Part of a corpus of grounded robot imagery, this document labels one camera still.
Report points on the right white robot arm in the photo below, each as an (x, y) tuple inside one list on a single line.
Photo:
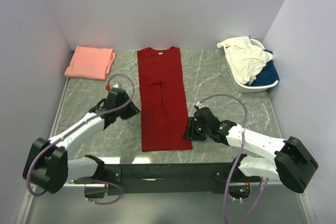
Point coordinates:
[(287, 161)]

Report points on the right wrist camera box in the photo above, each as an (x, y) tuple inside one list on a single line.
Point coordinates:
[(198, 106)]

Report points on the blue t shirt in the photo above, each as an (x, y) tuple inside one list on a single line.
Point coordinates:
[(267, 76)]

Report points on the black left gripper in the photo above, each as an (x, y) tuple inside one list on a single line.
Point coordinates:
[(133, 110)]

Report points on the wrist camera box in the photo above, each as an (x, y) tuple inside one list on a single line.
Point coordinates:
[(198, 106), (114, 86)]

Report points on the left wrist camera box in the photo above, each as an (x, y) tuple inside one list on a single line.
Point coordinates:
[(114, 86)]

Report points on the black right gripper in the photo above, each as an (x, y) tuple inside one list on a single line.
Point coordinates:
[(190, 133)]

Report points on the black base beam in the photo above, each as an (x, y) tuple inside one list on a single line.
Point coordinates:
[(168, 178)]

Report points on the white laundry basket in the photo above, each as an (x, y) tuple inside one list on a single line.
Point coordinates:
[(246, 88)]

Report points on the aluminium rail frame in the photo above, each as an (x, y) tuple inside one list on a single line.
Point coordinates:
[(206, 79)]

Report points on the folded pink t shirt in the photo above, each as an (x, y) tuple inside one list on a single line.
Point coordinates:
[(91, 63)]

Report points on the red t shirt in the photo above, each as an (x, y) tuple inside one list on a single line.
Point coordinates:
[(164, 113)]

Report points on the white t shirt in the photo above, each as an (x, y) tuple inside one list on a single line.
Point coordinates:
[(245, 59)]

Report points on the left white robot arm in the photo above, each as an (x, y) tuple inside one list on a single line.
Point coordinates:
[(48, 166)]

